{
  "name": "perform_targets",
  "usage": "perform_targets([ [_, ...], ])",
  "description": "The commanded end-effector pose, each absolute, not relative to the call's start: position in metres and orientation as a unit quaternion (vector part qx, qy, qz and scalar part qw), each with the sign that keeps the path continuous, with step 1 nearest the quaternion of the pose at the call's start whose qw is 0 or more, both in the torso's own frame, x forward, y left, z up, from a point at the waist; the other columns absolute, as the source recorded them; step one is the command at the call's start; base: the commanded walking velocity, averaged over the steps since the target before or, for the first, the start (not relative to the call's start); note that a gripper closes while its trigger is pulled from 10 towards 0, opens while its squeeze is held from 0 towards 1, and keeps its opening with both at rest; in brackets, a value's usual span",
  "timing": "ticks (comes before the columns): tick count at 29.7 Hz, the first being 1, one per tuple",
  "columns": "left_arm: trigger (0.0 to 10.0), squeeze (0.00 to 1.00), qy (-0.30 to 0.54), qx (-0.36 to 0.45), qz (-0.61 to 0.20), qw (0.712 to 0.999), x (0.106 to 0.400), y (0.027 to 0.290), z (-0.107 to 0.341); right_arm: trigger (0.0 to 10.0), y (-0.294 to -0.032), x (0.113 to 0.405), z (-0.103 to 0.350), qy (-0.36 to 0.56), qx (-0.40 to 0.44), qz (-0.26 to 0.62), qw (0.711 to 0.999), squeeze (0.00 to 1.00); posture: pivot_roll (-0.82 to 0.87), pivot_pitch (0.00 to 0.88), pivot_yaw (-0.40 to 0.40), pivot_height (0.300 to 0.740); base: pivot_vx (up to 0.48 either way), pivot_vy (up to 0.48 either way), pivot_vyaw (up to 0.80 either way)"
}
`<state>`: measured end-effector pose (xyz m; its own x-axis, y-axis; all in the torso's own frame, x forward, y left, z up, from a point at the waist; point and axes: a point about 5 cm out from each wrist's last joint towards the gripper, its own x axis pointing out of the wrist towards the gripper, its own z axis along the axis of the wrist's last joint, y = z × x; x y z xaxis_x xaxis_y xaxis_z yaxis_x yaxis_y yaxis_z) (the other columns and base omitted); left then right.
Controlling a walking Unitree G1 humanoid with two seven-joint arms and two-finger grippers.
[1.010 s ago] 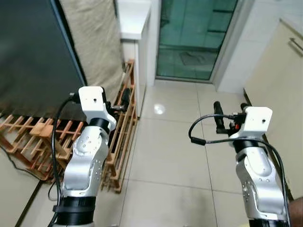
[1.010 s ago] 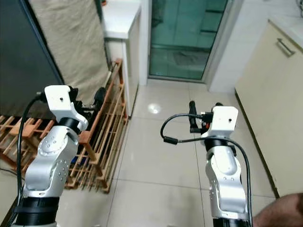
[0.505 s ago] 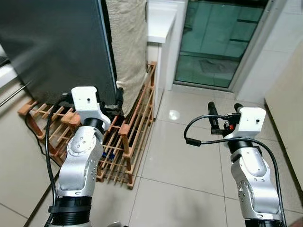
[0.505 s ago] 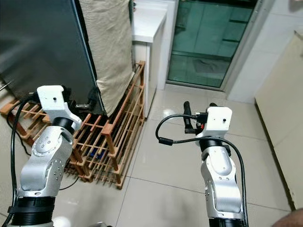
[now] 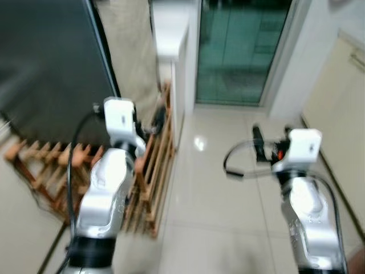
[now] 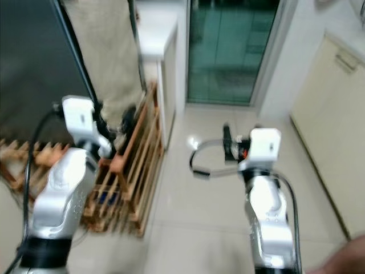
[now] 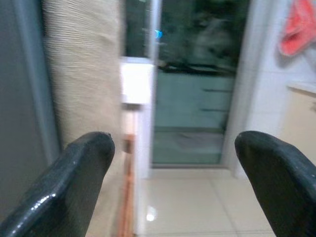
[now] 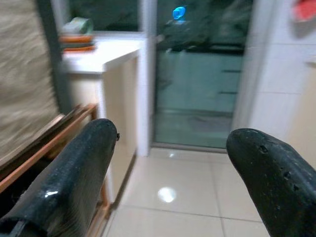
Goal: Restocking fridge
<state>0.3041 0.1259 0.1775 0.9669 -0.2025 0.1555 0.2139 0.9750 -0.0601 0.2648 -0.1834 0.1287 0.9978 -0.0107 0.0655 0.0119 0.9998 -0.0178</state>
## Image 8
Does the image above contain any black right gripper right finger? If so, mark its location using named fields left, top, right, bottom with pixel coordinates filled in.
left=226, top=127, right=316, bottom=237

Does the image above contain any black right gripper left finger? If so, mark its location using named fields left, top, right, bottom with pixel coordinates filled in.
left=0, top=118, right=119, bottom=237

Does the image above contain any wooden slatted rack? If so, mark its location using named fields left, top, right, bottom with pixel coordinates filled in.
left=0, top=103, right=113, bottom=220

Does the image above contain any white counter unit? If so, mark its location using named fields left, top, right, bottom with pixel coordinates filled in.
left=61, top=32, right=149, bottom=208

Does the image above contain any glass sliding door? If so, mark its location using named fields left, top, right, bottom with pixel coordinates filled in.
left=138, top=0, right=260, bottom=154

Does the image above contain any beige linen cloth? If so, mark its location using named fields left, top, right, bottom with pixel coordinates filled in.
left=0, top=0, right=59, bottom=168

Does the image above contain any orange plate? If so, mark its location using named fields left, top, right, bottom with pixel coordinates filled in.
left=60, top=35, right=95, bottom=43
left=62, top=45, right=97, bottom=52

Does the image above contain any red cloth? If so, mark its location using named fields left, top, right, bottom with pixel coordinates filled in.
left=292, top=0, right=316, bottom=23

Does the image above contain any blue round object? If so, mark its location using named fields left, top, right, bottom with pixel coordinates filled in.
left=172, top=6, right=187, bottom=20

